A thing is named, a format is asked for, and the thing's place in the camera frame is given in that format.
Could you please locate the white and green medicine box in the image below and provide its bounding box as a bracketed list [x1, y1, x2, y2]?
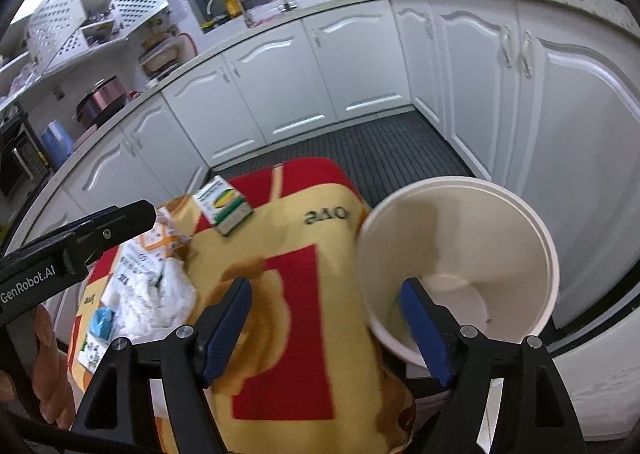
[192, 175, 252, 236]

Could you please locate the white perforated shelf rack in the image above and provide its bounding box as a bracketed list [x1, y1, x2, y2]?
[27, 0, 171, 69]

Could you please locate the person's left hand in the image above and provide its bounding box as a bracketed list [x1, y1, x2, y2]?
[0, 306, 77, 430]

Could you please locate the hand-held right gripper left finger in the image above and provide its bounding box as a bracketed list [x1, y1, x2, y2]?
[70, 276, 253, 454]

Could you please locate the white and orange medicine box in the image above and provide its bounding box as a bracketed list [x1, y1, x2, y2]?
[117, 206, 193, 259]

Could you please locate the black ribbed floor mat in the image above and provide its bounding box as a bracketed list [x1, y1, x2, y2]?
[207, 111, 476, 205]

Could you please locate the small blue packet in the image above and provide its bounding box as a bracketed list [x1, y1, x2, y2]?
[89, 306, 117, 339]

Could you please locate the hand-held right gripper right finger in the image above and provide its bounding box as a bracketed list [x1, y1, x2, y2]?
[399, 279, 588, 454]

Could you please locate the chrome faucet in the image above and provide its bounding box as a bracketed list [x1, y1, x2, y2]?
[206, 0, 251, 29]

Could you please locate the row of white cabinet doors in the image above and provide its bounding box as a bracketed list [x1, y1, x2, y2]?
[30, 0, 640, 335]

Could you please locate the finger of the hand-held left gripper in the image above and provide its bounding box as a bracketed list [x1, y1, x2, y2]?
[60, 200, 158, 265]

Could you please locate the white plastic wrapper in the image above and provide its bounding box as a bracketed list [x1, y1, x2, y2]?
[102, 254, 197, 339]

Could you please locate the black microwave oven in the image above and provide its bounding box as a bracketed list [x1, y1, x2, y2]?
[0, 106, 51, 197]

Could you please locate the red and yellow printed blanket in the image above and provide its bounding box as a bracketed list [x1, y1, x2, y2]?
[67, 157, 416, 454]

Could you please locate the blue plastic container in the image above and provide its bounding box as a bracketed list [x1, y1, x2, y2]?
[41, 120, 73, 169]

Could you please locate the small white and green packet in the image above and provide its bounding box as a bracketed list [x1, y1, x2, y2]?
[77, 334, 108, 371]

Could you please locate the white plastic bucket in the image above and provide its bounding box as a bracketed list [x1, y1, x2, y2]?
[356, 176, 560, 367]

